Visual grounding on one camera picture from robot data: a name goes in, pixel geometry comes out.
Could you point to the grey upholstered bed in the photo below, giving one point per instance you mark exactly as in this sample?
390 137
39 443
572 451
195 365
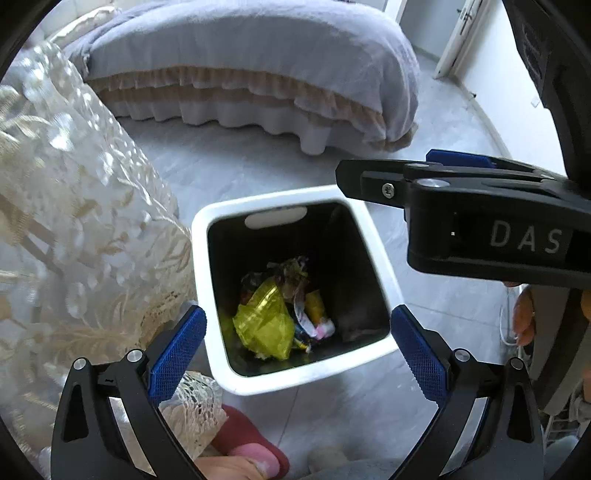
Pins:
231 106

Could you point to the beige embroidered tablecloth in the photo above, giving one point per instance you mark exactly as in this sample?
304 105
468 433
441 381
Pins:
69 207

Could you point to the lavender bedspread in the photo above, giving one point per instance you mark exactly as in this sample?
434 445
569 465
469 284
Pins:
254 41

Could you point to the person's right hand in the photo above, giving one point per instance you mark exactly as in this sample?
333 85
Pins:
524 318

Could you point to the person's foot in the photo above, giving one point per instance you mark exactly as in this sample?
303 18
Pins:
226 468

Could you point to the white door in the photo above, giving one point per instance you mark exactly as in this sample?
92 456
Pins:
461 37

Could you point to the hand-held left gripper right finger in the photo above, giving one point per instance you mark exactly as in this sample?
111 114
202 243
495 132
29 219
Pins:
418 355

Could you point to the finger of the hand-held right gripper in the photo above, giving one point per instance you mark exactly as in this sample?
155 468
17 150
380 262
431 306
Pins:
369 182
457 159

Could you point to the pink slipper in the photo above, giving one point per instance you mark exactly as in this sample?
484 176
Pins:
249 434

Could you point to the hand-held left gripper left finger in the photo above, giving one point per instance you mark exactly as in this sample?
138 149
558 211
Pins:
178 360

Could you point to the yellow plastic bag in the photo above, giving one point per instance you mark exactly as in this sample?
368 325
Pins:
263 323

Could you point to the grey cloth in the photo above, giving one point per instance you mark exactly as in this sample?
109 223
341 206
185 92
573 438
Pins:
351 466

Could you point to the white trash bin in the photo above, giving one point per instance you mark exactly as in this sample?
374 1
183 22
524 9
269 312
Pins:
203 277

